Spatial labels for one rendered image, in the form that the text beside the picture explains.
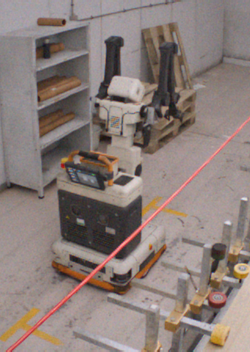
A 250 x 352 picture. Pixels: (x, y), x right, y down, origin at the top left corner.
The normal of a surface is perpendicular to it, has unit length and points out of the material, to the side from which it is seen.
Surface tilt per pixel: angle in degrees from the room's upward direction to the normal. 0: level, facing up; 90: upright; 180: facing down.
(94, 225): 90
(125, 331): 0
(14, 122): 90
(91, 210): 90
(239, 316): 0
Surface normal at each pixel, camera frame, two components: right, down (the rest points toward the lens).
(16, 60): -0.50, 0.38
